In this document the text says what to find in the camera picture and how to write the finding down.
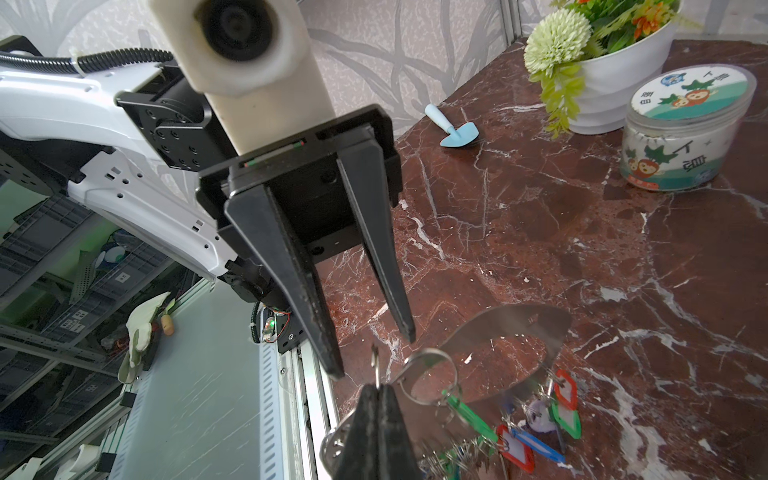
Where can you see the printed snack jar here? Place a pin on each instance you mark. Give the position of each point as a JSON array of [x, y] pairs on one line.
[[681, 124]]

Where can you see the light blue toy trowel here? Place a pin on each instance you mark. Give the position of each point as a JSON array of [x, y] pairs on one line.
[[456, 137]]

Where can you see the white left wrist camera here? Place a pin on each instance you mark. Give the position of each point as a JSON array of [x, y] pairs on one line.
[[253, 62]]

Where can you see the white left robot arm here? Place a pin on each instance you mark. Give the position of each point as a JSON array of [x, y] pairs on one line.
[[124, 134]]

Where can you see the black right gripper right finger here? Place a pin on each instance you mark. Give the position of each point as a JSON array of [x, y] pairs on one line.
[[397, 460]]

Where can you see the potted artificial flower plant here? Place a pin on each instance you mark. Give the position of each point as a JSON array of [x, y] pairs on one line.
[[589, 57]]

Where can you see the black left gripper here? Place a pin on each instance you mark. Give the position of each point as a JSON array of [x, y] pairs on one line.
[[314, 195]]

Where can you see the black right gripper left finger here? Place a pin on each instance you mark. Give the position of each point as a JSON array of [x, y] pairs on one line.
[[359, 458]]

